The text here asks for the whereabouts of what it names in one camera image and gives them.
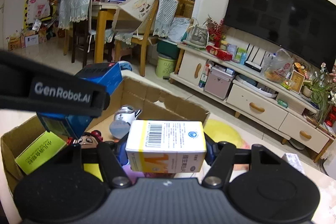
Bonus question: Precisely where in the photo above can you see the brown cardboard box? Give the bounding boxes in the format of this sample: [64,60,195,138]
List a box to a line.
[1,76,210,192]

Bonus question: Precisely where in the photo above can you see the white yellow medicine box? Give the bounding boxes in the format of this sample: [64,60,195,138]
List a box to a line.
[125,120,207,174]

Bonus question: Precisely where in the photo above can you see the beige tote bag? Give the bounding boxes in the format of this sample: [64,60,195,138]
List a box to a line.
[112,0,155,33]

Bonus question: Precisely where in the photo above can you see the black-haired doll figure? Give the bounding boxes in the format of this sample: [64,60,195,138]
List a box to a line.
[67,130,103,149]

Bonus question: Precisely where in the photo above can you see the green yellow carton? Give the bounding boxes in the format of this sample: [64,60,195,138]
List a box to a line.
[15,131,67,175]

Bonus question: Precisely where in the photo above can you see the wooden chair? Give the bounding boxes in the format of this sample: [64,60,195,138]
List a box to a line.
[112,0,180,77]

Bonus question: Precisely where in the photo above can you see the white handbag on cabinet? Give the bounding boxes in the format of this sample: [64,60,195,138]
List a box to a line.
[182,18,210,50]

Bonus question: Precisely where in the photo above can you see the potted flower plant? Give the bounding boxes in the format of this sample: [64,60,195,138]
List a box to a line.
[303,63,335,124]

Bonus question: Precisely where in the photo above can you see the red lantern ornament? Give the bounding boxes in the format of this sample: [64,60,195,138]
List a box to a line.
[325,106,336,131]

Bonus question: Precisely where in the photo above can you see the wooden dining table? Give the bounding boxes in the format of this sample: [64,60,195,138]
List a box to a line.
[92,1,119,63]

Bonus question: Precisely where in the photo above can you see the gold picture frame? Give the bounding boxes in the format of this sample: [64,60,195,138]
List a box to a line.
[290,71,305,94]

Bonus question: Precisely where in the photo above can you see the clear plastic snack bag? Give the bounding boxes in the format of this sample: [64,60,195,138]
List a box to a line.
[261,48,294,84]

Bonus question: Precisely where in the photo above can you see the pink storage case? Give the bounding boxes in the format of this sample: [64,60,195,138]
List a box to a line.
[205,67,234,100]

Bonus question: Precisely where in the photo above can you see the white wifi router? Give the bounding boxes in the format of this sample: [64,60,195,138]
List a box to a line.
[244,44,266,73]

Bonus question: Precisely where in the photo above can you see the black flat television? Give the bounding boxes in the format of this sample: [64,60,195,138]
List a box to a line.
[224,0,335,71]

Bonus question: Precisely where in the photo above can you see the green waste bin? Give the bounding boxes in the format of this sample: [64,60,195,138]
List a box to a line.
[155,53,177,78]

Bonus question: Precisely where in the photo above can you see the red berry branches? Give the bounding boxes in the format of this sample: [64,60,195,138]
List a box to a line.
[206,15,228,48]

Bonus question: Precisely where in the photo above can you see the red snack package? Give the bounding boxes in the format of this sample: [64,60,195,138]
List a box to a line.
[206,45,232,61]

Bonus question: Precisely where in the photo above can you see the white blue patterned box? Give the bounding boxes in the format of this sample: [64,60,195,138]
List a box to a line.
[282,153,306,174]

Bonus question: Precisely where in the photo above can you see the long blue carton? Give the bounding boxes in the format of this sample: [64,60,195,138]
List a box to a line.
[37,62,122,139]

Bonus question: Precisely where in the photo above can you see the cream tv cabinet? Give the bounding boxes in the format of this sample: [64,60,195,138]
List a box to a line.
[170,44,335,161]

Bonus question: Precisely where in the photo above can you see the grey white bottle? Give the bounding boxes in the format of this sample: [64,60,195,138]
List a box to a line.
[109,105,142,139]

